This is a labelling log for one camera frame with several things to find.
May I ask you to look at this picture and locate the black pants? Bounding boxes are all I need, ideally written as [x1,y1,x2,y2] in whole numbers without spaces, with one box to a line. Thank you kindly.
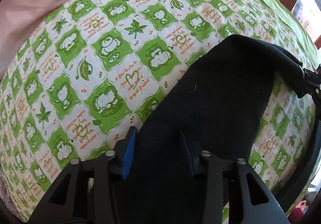
[116,34,303,223]

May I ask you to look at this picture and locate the plain green sheet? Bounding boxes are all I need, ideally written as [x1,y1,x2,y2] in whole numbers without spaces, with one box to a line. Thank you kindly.
[258,0,320,65]

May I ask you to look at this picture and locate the green white patterned bedsheet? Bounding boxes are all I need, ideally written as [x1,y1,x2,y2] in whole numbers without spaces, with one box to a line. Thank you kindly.
[1,0,315,222]

